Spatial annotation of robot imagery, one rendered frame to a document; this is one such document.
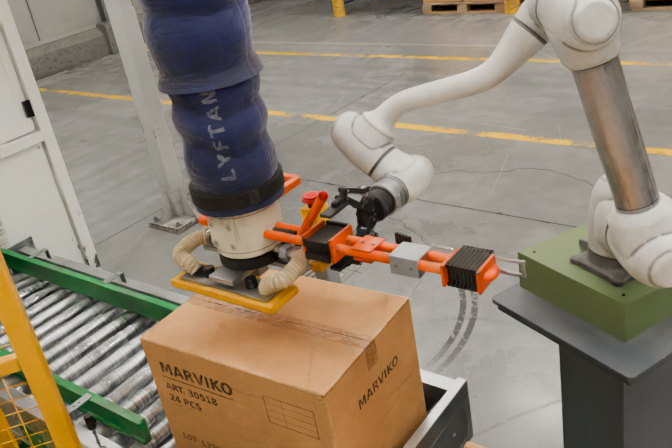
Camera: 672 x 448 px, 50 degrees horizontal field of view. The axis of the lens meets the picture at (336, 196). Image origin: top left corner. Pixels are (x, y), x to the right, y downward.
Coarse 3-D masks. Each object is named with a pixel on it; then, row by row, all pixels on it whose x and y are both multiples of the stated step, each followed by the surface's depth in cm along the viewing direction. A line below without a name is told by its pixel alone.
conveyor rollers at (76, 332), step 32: (32, 288) 315; (64, 288) 309; (0, 320) 295; (32, 320) 289; (64, 320) 288; (96, 320) 280; (128, 320) 280; (64, 352) 269; (96, 352) 260; (128, 352) 259; (96, 384) 242; (128, 384) 240; (160, 416) 227
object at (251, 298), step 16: (208, 272) 177; (192, 288) 177; (208, 288) 175; (224, 288) 172; (240, 288) 171; (256, 288) 170; (288, 288) 168; (240, 304) 168; (256, 304) 165; (272, 304) 163
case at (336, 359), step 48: (336, 288) 196; (144, 336) 190; (192, 336) 187; (240, 336) 183; (288, 336) 179; (336, 336) 176; (384, 336) 177; (192, 384) 186; (240, 384) 173; (288, 384) 163; (336, 384) 161; (384, 384) 179; (192, 432) 197; (240, 432) 183; (288, 432) 171; (336, 432) 163; (384, 432) 182
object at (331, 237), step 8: (320, 224) 165; (328, 224) 166; (336, 224) 165; (344, 224) 163; (312, 232) 163; (320, 232) 163; (328, 232) 163; (336, 232) 162; (344, 232) 160; (352, 232) 163; (304, 240) 160; (312, 240) 159; (320, 240) 160; (328, 240) 159; (336, 240) 158; (344, 240) 160; (304, 248) 162; (312, 248) 161; (320, 248) 158; (328, 248) 157; (312, 256) 161; (320, 256) 159; (328, 256) 158; (336, 256) 159
